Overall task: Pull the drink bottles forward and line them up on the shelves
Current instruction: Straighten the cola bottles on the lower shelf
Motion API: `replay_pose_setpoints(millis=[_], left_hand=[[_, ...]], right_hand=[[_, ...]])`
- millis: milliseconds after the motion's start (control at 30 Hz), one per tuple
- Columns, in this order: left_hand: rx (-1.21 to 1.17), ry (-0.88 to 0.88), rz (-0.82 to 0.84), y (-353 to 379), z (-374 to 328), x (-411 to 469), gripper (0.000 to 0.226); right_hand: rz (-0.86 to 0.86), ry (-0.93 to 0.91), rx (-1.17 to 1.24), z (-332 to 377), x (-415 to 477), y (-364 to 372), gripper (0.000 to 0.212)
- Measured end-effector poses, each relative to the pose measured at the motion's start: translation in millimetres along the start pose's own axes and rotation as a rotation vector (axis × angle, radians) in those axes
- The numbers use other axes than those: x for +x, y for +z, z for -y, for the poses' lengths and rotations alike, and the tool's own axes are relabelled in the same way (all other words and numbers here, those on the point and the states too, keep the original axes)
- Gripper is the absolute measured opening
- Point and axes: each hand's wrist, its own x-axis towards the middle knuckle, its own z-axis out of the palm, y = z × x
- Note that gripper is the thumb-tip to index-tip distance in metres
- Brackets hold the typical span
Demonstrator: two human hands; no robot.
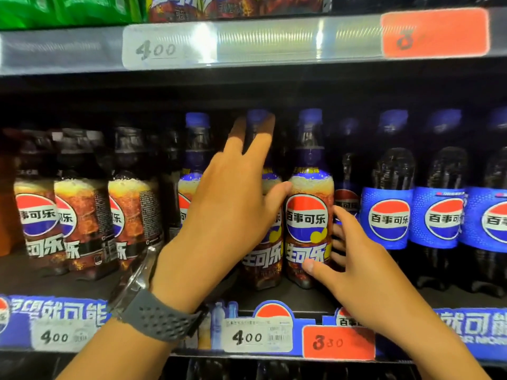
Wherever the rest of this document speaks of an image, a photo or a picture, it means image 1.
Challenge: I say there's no person's left hand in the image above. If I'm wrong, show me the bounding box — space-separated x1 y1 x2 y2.
152 113 294 312

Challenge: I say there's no person's right hand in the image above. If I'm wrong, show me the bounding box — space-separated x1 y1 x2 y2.
302 205 417 334

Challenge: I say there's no clear white-capped soda bottle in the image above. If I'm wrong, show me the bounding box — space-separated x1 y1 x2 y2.
160 128 183 242

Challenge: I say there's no black-capped brown-label cola bottle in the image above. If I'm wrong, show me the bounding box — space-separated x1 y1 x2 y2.
12 128 68 273
53 127 118 280
107 126 164 270

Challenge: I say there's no orange soda bottle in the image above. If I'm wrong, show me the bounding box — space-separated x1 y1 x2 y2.
0 152 18 258

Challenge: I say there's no black metal shelf rack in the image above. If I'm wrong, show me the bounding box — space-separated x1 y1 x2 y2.
0 0 507 380

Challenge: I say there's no blue printed shelf banner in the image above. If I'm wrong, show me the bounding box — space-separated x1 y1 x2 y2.
0 293 507 363

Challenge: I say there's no grey perforated-band wristwatch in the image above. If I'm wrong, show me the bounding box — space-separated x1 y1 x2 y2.
107 241 209 344

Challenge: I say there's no white price tag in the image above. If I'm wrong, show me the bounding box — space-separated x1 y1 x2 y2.
31 318 100 353
121 22 219 71
222 317 295 354

